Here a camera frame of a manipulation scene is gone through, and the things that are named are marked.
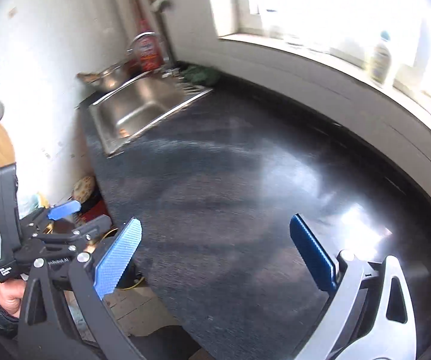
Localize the dark green cloth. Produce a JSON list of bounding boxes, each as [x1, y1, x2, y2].
[[181, 65, 222, 85]]

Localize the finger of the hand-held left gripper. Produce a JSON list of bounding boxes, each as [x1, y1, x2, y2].
[[20, 200, 82, 233], [37, 214, 113, 246]]

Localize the grey wall pipe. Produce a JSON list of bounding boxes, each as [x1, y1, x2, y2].
[[150, 0, 177, 67]]

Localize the person's left hand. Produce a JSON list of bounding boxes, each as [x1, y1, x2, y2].
[[0, 278, 27, 318]]

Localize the white bottle green cap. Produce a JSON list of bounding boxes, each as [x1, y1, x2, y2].
[[365, 31, 394, 87]]

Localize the chrome faucet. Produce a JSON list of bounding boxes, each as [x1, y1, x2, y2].
[[126, 32, 172, 69]]

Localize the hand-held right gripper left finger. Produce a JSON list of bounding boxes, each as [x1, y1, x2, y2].
[[17, 217, 143, 360]]

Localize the round patterned cushion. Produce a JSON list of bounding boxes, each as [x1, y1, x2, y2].
[[72, 175, 97, 203]]

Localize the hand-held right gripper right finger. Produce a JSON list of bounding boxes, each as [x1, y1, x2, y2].
[[289, 214, 416, 360]]

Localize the metal bowl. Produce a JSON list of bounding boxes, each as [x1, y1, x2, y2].
[[76, 64, 124, 87]]

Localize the red dish soap bottle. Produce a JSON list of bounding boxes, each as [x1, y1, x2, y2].
[[135, 32, 166, 72]]

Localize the pale plastic bag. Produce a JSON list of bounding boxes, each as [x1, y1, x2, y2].
[[19, 193, 51, 211]]

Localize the stainless steel sink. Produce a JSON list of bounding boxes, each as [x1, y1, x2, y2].
[[88, 72, 214, 158]]

